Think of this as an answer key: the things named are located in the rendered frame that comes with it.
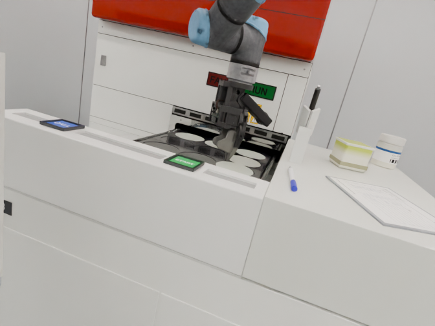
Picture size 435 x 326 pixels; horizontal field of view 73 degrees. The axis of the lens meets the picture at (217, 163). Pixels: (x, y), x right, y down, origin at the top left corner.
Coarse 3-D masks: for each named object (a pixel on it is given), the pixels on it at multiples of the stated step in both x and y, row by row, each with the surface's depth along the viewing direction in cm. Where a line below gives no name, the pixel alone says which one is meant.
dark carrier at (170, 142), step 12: (180, 132) 104; (156, 144) 83; (168, 144) 85; (180, 144) 88; (192, 144) 92; (204, 144) 95; (192, 156) 79; (204, 156) 82; (216, 156) 85; (264, 156) 98; (252, 168) 80; (264, 168) 84
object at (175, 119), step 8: (176, 120) 111; (184, 120) 110; (192, 120) 110; (168, 128) 113; (200, 128) 109; (208, 128) 108; (216, 128) 108; (248, 136) 105; (256, 136) 105; (264, 144) 104; (272, 144) 103; (280, 144) 102; (272, 168) 105
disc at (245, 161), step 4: (232, 156) 89; (236, 156) 90; (240, 156) 91; (232, 160) 84; (236, 160) 85; (240, 160) 86; (244, 160) 87; (248, 160) 88; (252, 160) 89; (244, 164) 82; (248, 164) 83; (252, 164) 84; (256, 164) 85
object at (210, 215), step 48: (48, 144) 53; (96, 144) 51; (144, 144) 58; (48, 192) 56; (96, 192) 53; (144, 192) 50; (192, 192) 47; (240, 192) 45; (192, 240) 49; (240, 240) 46
